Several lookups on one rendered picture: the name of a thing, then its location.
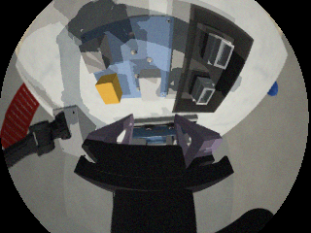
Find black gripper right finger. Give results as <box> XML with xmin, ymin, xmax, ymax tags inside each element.
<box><xmin>174</xmin><ymin>114</ymin><xmax>223</xmax><ymax>169</ymax></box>

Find yellow rectangular block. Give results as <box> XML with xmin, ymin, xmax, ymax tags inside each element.
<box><xmin>95</xmin><ymin>73</ymin><xmax>122</xmax><ymax>104</ymax></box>

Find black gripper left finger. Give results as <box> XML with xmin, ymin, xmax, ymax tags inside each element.
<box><xmin>86</xmin><ymin>114</ymin><xmax>134</xmax><ymax>145</ymax></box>

